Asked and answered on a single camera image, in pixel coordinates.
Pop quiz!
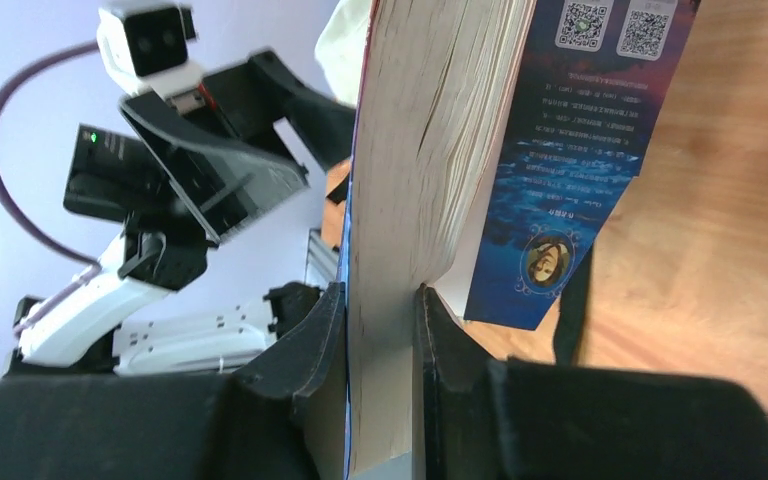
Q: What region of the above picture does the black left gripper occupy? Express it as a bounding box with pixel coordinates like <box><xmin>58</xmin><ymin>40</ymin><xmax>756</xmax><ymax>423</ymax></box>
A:
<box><xmin>63</xmin><ymin>49</ymin><xmax>356</xmax><ymax>246</ymax></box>

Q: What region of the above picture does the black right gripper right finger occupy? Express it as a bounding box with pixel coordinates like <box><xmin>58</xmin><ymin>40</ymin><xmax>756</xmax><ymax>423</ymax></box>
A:
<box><xmin>413</xmin><ymin>284</ymin><xmax>504</xmax><ymax>480</ymax></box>

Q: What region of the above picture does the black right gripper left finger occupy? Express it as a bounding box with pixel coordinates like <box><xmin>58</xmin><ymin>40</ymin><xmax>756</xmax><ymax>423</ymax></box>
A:
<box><xmin>234</xmin><ymin>283</ymin><xmax>347</xmax><ymax>479</ymax></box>

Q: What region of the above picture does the beige canvas backpack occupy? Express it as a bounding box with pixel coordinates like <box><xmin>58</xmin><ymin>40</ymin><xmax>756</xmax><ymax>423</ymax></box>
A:
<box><xmin>314</xmin><ymin>0</ymin><xmax>375</xmax><ymax>107</ymax></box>

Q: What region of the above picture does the blue sunset cover book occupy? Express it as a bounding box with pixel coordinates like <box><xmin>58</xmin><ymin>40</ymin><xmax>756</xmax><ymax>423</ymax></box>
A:
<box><xmin>341</xmin><ymin>1</ymin><xmax>699</xmax><ymax>479</ymax></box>

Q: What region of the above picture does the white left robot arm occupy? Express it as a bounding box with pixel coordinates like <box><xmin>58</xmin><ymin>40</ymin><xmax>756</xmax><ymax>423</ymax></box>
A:
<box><xmin>10</xmin><ymin>50</ymin><xmax>355</xmax><ymax>376</ymax></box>

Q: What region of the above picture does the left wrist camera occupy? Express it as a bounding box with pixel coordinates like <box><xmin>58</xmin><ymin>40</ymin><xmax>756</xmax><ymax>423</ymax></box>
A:
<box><xmin>96</xmin><ymin>1</ymin><xmax>204</xmax><ymax>98</ymax></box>

